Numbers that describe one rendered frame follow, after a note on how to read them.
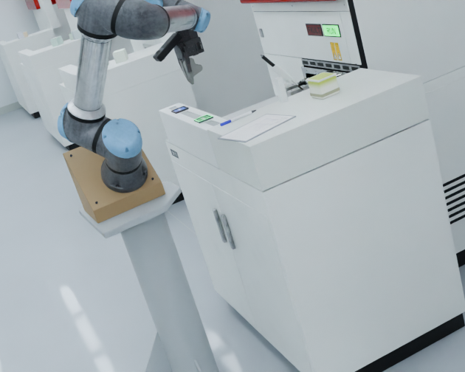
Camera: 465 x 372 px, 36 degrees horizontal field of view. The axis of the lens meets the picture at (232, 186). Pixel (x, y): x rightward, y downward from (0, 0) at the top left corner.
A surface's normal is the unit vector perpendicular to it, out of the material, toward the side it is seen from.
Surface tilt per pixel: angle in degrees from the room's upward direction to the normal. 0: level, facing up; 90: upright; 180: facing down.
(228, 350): 0
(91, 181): 44
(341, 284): 90
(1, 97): 90
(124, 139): 50
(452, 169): 90
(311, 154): 90
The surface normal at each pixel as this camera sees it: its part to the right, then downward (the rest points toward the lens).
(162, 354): 0.43, 0.20
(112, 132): 0.22, -0.45
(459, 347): -0.27, -0.90
